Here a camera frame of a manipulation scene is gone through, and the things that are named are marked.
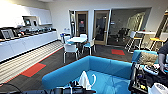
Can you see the wooden glass door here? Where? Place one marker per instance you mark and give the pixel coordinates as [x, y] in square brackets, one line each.
[101, 26]
[81, 23]

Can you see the silver microwave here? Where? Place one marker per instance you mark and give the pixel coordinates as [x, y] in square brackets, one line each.
[7, 33]

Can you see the black equipment cart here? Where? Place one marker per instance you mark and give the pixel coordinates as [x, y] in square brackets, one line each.
[140, 80]

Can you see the white chair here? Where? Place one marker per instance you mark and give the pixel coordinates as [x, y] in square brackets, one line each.
[65, 37]
[83, 35]
[71, 50]
[89, 45]

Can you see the white clothes hanger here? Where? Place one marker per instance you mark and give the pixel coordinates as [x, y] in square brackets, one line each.
[93, 78]

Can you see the white bar stool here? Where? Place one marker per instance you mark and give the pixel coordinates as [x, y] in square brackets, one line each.
[131, 38]

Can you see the round white high table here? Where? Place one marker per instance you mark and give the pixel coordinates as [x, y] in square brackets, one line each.
[146, 32]

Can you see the white upper kitchen cabinets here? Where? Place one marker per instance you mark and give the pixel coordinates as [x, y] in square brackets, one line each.
[13, 13]

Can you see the person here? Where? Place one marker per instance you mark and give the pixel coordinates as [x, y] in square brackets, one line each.
[163, 51]

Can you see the white kitchen counter cabinets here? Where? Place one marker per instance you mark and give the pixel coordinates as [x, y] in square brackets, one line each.
[20, 45]

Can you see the blue sofa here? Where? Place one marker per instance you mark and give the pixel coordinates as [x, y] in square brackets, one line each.
[106, 71]

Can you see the white box device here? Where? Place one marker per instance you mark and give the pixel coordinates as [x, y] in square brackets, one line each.
[159, 89]

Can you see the round white low table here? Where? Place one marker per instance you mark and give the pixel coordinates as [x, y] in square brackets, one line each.
[76, 39]

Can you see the yellow bar stool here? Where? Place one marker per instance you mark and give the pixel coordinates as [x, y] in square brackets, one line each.
[156, 40]

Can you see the patterned beige cushion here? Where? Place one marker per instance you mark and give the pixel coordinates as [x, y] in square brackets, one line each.
[148, 57]

